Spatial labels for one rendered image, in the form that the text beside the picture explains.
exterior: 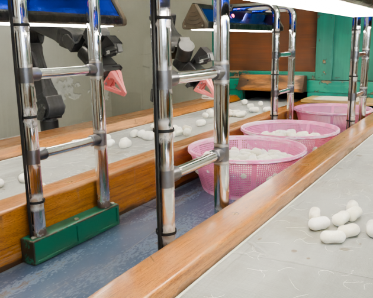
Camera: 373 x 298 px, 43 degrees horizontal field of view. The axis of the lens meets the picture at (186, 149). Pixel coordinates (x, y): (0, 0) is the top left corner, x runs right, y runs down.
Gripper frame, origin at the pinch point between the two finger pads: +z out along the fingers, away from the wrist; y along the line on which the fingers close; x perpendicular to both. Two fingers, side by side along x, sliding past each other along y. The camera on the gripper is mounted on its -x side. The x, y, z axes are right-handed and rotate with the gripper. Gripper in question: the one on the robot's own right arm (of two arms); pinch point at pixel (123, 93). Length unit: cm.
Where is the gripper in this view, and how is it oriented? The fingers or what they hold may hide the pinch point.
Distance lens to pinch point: 146.0
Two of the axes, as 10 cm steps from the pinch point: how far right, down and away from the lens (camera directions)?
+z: 6.6, 7.1, -2.6
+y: 5.3, -1.9, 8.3
